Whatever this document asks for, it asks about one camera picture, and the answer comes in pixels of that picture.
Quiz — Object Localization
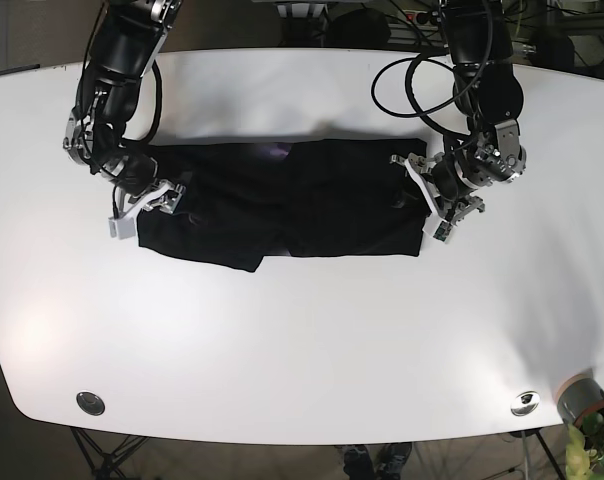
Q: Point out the black T-shirt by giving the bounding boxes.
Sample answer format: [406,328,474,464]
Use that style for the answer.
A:
[137,139,429,273]

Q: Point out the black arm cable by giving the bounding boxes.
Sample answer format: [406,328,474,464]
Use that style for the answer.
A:
[126,62,164,146]
[371,52,476,151]

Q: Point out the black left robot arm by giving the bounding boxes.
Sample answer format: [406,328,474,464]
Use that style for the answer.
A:
[390,1,526,242]

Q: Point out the silver table grommet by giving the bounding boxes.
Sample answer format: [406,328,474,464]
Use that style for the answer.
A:
[510,391,540,417]
[76,391,106,416]

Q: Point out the right silver table grommet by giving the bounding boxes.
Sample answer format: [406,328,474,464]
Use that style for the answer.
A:
[510,391,540,417]

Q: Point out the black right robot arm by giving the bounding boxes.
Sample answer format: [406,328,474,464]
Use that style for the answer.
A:
[63,1,185,240]

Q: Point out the left silver table grommet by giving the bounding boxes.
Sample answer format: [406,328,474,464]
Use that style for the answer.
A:
[76,391,106,416]

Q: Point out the green potted plant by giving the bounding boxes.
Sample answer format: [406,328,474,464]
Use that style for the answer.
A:
[565,412,604,480]

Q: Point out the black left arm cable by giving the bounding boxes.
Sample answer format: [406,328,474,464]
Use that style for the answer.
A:
[371,52,476,151]

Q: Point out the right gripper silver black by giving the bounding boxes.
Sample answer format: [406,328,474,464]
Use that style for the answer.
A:
[108,180,186,240]

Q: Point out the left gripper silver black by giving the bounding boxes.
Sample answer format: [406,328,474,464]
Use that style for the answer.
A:
[390,153,485,244]

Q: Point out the grey plant pot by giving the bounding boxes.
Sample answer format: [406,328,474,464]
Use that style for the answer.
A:
[554,373,604,427]

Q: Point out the black folding table legs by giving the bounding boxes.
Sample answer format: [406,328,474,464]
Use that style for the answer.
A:
[70,427,150,480]

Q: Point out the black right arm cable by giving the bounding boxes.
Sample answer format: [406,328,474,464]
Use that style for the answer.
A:
[126,62,164,146]

